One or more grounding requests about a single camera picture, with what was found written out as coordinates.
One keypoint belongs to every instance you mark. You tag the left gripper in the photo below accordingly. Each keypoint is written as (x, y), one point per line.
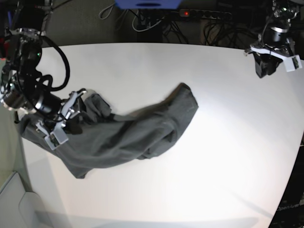
(261, 51)

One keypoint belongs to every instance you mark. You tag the black power strip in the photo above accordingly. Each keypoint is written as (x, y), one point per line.
(204, 14)

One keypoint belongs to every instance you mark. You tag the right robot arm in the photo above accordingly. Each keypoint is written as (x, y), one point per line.
(28, 92)

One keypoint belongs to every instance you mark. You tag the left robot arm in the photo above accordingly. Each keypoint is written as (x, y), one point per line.
(274, 45)

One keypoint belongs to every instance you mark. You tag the dark grey t-shirt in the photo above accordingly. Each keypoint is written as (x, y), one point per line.
(99, 139)

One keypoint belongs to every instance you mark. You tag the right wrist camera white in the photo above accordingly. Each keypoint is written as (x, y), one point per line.
(56, 138)

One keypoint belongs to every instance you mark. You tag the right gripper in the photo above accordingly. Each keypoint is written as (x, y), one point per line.
(58, 113)

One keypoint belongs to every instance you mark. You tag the blue box overhead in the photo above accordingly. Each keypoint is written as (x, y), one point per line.
(148, 4)

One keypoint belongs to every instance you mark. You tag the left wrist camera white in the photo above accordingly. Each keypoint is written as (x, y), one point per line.
(292, 63)

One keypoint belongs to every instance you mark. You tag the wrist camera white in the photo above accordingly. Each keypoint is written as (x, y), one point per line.
(56, 138)
(292, 63)

